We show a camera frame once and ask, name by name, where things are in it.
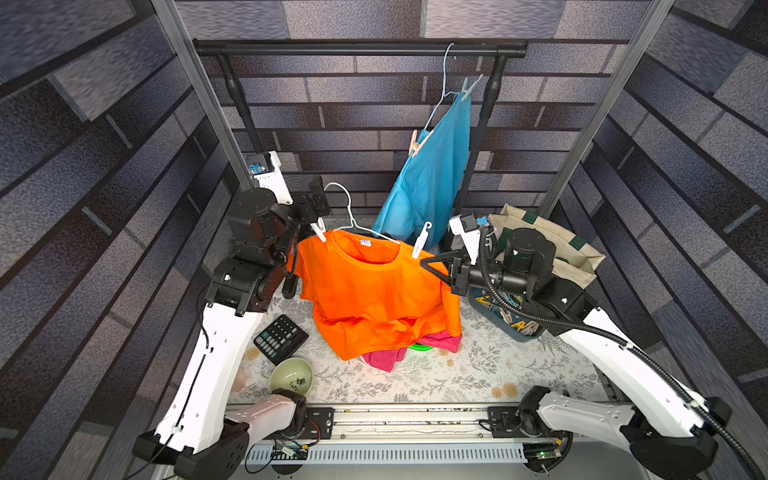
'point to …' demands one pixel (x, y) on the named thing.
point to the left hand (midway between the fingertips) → (301, 177)
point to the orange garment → (371, 292)
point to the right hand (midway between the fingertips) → (419, 262)
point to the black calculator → (280, 339)
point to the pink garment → (386, 360)
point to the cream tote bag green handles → (573, 261)
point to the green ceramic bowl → (293, 374)
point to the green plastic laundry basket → (420, 348)
